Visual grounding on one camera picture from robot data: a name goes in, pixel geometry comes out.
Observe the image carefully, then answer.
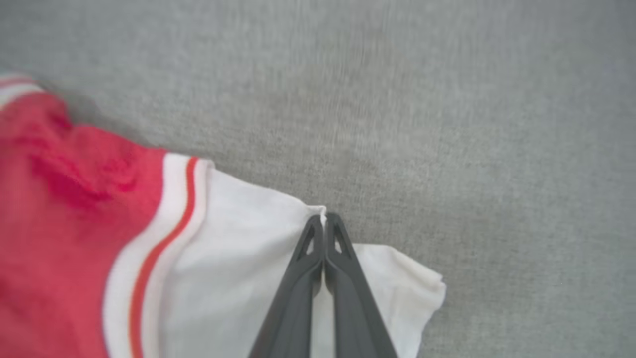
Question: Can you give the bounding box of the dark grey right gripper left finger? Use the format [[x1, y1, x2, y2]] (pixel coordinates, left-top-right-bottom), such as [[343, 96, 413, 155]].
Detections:
[[248, 215, 326, 358]]

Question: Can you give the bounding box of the grey fabric sofa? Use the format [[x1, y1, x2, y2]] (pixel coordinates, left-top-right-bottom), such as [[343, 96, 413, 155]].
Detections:
[[0, 0, 636, 358]]

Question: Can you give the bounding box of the red and white basketball jersey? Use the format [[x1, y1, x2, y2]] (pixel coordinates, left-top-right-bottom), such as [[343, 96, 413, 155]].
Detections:
[[0, 72, 446, 358]]

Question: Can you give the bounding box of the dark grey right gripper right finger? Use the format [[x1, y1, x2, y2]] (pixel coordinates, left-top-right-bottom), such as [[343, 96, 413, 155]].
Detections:
[[324, 213, 398, 358]]

